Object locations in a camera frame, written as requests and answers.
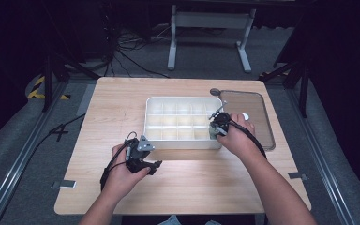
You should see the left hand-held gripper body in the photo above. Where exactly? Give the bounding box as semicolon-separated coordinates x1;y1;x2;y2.
125;134;156;174

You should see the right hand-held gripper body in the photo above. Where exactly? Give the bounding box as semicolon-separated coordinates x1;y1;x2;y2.
208;99;233;137

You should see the white compartment box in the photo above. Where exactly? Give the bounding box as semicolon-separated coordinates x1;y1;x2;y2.
142;96;225;151

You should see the person's right hand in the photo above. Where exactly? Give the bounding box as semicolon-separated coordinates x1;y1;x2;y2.
217;112;259;160

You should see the person's left hand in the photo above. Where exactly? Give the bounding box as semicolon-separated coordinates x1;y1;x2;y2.
102;143;152;201

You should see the black tripod stand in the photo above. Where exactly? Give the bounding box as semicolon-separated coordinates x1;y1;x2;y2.
40;51;101;113
258;59;311;119

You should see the grey metal stand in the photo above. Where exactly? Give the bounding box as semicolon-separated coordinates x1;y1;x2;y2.
167;4;257;74

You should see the yellow black floor tape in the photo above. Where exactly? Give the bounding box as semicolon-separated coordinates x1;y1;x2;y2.
27;76;71;101

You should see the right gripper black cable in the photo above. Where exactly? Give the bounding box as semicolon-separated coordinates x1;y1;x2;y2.
230;119;268;159

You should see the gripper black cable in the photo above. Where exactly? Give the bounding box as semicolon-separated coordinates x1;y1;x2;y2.
99;130;139;192
230;119;268;159

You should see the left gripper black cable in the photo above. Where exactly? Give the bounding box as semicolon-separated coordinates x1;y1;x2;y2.
99;130;139;192

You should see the grey metal bracket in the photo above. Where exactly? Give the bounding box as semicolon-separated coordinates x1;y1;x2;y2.
288;172;309;182
52;179;78;190

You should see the black floor cable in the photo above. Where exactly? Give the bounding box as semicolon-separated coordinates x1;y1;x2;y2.
24;112;87;163

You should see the aluminium floor rail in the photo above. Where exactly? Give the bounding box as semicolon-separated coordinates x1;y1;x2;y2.
284;87;359;225
0;82;69;225

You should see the bundle of floor cables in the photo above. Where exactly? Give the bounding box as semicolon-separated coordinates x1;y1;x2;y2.
104;24;172;80

